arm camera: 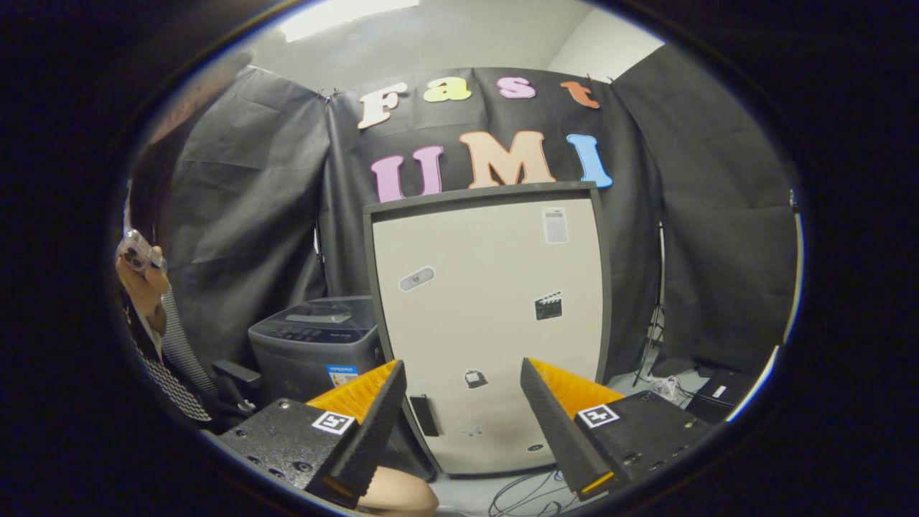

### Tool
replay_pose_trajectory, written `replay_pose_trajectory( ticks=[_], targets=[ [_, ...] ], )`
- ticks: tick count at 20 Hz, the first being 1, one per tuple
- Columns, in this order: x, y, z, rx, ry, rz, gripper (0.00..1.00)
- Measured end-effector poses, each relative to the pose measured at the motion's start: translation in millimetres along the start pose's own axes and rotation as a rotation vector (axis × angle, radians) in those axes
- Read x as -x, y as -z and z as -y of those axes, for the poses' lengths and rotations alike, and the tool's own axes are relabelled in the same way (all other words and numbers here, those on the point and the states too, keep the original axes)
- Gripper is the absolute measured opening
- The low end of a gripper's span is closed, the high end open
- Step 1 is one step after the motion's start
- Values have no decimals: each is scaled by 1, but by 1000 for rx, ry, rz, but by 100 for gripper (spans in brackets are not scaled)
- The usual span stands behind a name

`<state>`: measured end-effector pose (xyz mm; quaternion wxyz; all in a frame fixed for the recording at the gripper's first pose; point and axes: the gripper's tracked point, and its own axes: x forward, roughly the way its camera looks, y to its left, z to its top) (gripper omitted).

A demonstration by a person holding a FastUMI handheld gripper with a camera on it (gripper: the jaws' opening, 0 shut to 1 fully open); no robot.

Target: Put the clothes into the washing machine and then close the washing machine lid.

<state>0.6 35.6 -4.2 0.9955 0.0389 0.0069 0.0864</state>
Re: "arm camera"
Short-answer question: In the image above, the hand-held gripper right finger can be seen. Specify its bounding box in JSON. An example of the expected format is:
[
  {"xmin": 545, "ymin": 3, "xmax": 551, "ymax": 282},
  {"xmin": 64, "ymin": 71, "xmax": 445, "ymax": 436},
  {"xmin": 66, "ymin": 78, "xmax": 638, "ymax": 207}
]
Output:
[{"xmin": 518, "ymin": 357, "xmax": 716, "ymax": 502}]

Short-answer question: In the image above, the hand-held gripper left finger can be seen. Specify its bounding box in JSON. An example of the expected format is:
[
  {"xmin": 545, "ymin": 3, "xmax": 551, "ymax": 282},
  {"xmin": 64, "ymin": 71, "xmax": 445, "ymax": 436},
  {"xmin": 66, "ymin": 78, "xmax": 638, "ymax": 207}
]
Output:
[{"xmin": 215, "ymin": 359, "xmax": 408, "ymax": 509}]

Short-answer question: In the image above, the grey washing machine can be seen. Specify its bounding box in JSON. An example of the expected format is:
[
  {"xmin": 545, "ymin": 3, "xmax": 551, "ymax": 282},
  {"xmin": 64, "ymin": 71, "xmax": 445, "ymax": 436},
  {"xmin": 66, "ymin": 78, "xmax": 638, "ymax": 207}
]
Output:
[{"xmin": 248, "ymin": 296, "xmax": 385, "ymax": 406}]

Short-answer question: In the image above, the dark washing machine lid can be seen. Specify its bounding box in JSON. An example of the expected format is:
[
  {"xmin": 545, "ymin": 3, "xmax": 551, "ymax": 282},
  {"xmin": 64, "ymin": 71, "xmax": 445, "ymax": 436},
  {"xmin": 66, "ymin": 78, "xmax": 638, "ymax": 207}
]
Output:
[{"xmin": 276, "ymin": 297, "xmax": 375, "ymax": 328}]

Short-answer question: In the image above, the person's bare limb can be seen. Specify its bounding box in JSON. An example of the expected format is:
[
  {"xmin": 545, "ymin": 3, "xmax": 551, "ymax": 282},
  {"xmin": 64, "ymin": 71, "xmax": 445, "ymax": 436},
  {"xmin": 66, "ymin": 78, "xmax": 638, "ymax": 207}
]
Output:
[{"xmin": 359, "ymin": 465, "xmax": 439, "ymax": 516}]

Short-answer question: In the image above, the black office chair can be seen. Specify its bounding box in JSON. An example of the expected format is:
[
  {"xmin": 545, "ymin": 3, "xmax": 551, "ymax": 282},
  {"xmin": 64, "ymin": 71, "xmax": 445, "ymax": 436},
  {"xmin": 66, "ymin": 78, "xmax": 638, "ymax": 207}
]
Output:
[{"xmin": 212, "ymin": 359, "xmax": 263, "ymax": 419}]

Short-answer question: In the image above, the black light stand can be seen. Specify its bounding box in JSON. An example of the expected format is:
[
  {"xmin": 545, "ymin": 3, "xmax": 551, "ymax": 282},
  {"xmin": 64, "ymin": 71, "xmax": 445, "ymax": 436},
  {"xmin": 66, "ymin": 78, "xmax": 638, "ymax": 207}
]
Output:
[{"xmin": 632, "ymin": 223, "xmax": 666, "ymax": 388}]

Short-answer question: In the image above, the black box with white label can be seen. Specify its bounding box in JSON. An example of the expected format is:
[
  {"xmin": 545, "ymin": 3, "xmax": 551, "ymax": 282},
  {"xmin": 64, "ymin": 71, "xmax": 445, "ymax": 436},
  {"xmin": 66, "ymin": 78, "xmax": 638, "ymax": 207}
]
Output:
[{"xmin": 686, "ymin": 368, "xmax": 755, "ymax": 424}]

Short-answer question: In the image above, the black backdrop cloth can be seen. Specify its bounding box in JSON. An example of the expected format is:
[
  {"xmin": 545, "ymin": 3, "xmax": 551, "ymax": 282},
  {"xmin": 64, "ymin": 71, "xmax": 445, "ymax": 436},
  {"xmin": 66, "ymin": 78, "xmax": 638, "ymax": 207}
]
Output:
[{"xmin": 154, "ymin": 45, "xmax": 799, "ymax": 378}]

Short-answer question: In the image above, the spotted case phone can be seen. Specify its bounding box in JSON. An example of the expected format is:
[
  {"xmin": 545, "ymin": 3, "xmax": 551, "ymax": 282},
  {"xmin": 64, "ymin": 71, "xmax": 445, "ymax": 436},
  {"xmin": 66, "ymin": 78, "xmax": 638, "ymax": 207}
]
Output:
[{"xmin": 116, "ymin": 228, "xmax": 167, "ymax": 278}]

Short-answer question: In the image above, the bundle of floor cables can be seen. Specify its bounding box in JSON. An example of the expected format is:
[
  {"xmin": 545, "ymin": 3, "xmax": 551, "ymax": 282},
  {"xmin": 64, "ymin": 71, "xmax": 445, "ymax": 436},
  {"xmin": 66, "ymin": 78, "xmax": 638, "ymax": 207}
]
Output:
[{"xmin": 488, "ymin": 468, "xmax": 575, "ymax": 516}]

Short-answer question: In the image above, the beige cabinet with dark frame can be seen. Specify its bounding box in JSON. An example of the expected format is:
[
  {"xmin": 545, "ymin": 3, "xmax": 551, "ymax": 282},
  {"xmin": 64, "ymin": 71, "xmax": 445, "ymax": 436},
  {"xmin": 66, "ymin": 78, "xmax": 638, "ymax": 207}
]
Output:
[{"xmin": 363, "ymin": 181, "xmax": 612, "ymax": 478}]

